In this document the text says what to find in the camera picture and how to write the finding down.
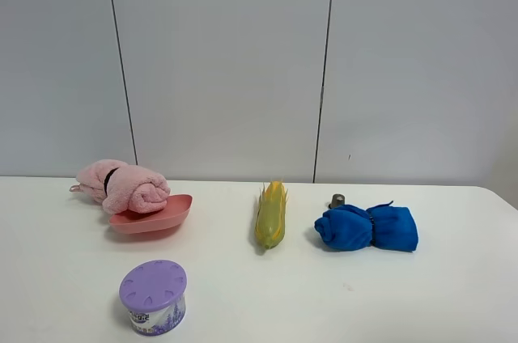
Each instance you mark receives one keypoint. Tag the pink square plastic plate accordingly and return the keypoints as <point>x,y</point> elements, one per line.
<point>173,215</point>

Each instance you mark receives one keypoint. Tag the purple lidded air freshener can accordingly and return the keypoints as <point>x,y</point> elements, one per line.
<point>153,294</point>

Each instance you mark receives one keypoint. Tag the small grey metal thimble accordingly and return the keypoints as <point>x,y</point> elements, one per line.
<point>336,201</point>

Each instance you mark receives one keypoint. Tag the pink towel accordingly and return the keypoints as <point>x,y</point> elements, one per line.
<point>119,186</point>

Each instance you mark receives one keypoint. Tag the blue rolled towel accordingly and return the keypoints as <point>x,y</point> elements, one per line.
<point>348,228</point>

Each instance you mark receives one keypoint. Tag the toy corn cob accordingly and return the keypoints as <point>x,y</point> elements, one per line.
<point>270,224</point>

